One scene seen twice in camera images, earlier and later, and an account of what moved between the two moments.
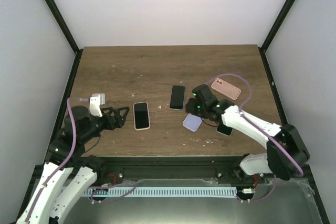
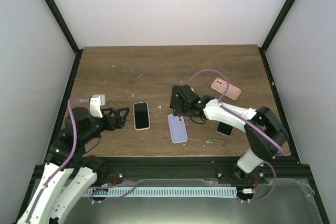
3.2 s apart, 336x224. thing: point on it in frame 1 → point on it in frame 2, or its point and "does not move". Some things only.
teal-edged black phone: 141,115 does not move
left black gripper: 112,126 does not move
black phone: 177,97 does not move
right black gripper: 189,106 → 177,110
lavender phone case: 192,122 → 177,128
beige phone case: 141,116 does not move
